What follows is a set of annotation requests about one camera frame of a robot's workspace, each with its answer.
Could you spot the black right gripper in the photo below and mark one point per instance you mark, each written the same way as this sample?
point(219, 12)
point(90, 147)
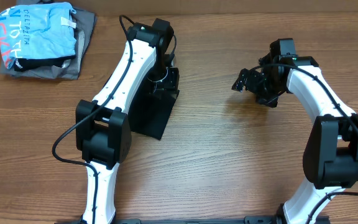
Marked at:
point(249, 80)

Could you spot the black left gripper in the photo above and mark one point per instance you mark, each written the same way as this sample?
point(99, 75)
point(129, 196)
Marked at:
point(172, 82)

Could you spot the black t-shirt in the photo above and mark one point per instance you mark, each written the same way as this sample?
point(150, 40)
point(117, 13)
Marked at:
point(131, 108)

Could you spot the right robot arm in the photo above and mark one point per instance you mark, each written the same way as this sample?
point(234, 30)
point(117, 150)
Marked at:
point(330, 159)

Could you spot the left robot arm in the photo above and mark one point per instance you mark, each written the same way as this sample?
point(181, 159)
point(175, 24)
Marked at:
point(145, 51)

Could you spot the grey folded garment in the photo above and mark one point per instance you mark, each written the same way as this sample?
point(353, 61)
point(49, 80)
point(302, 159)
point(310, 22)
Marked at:
point(85, 23)

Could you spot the light blue folded t-shirt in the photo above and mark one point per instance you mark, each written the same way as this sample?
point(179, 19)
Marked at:
point(37, 31)

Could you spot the black folded garment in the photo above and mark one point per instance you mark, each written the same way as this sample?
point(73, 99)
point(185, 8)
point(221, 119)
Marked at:
point(23, 64)

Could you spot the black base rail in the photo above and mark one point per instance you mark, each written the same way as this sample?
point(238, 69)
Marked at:
point(191, 221)

